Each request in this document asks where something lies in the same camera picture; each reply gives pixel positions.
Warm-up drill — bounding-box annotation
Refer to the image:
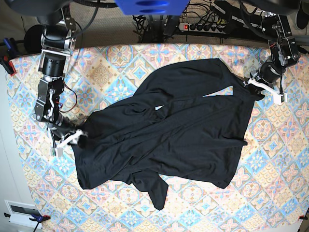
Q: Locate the patterned tablecloth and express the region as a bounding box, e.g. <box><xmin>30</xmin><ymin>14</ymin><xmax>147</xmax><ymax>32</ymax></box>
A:
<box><xmin>5</xmin><ymin>44</ymin><xmax>309</xmax><ymax>232</ymax></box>

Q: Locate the black t-shirt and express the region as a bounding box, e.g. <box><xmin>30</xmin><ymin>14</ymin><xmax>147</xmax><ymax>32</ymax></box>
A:
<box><xmin>72</xmin><ymin>58</ymin><xmax>263</xmax><ymax>210</ymax></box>

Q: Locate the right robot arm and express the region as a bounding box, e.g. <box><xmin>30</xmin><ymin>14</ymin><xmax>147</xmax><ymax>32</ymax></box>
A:
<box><xmin>34</xmin><ymin>0</ymin><xmax>76</xmax><ymax>141</ymax></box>

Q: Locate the white camera bracket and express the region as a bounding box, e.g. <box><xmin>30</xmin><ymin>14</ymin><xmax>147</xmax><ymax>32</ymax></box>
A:
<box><xmin>48</xmin><ymin>129</ymin><xmax>87</xmax><ymax>158</ymax></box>
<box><xmin>243</xmin><ymin>70</ymin><xmax>287</xmax><ymax>105</ymax></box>

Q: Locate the white wall panel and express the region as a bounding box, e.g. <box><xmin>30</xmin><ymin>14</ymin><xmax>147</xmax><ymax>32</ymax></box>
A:
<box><xmin>4</xmin><ymin>200</ymin><xmax>40</xmax><ymax>229</ymax></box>

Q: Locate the blue orange clamp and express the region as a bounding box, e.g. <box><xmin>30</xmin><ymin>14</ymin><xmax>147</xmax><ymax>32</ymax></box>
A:
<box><xmin>0</xmin><ymin>38</ymin><xmax>16</xmax><ymax>76</ymax></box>
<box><xmin>3</xmin><ymin>213</ymin><xmax>50</xmax><ymax>232</ymax></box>

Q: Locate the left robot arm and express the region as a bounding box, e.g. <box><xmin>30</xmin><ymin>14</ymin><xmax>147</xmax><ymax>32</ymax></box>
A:
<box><xmin>238</xmin><ymin>0</ymin><xmax>300</xmax><ymax>85</ymax></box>

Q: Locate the blue mount plate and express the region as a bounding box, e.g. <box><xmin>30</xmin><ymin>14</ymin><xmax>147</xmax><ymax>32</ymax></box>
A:
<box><xmin>115</xmin><ymin>0</ymin><xmax>189</xmax><ymax>16</ymax></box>

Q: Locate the black round stool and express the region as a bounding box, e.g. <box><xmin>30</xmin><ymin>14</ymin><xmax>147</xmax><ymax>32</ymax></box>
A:
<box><xmin>24</xmin><ymin>25</ymin><xmax>44</xmax><ymax>54</ymax></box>

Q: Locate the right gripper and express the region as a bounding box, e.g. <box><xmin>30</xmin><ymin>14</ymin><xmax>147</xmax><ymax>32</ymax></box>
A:
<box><xmin>48</xmin><ymin>115</ymin><xmax>76</xmax><ymax>138</ymax></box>

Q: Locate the blue orange clamp left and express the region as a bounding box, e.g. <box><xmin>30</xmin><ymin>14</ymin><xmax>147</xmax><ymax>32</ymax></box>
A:
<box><xmin>0</xmin><ymin>38</ymin><xmax>16</xmax><ymax>76</ymax></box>

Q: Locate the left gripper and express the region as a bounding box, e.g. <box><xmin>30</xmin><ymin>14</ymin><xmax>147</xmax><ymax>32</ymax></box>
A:
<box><xmin>259</xmin><ymin>61</ymin><xmax>282</xmax><ymax>84</ymax></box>

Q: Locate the white power strip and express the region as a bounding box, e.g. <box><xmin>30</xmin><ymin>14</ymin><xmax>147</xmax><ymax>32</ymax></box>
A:
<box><xmin>178</xmin><ymin>23</ymin><xmax>224</xmax><ymax>34</ymax></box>

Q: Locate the blue orange clamp bottom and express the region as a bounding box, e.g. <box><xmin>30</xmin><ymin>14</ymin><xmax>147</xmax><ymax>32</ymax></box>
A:
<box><xmin>3</xmin><ymin>213</ymin><xmax>50</xmax><ymax>232</ymax></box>

